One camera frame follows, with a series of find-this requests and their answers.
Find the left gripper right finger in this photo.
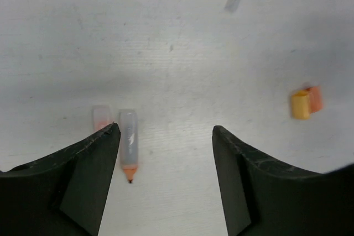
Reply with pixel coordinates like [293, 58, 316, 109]
[212, 125, 353, 236]

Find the yellow pen cap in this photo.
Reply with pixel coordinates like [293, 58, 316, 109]
[290, 90, 311, 120]

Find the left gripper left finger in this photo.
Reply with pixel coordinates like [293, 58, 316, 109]
[1, 123, 120, 235]

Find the yellow highlighter pen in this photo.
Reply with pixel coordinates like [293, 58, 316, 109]
[92, 105, 113, 132]

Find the orange highlighter pen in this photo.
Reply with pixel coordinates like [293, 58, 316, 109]
[118, 109, 139, 183]

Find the orange pen cap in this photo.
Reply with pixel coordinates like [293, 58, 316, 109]
[306, 86, 324, 113]

